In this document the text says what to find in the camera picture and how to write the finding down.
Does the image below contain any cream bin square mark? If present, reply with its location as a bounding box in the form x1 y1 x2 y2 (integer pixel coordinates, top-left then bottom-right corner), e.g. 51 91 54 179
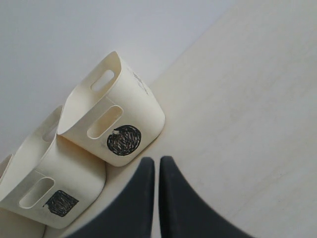
0 107 106 229

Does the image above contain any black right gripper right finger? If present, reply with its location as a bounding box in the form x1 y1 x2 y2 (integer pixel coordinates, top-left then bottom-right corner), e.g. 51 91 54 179
158 156 251 238

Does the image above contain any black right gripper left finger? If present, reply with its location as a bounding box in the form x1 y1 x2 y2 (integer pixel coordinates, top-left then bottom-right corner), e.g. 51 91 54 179
69 157 155 238

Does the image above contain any cream bin circle mark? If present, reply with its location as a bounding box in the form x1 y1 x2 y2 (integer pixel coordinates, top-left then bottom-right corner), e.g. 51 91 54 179
57 52 165 167

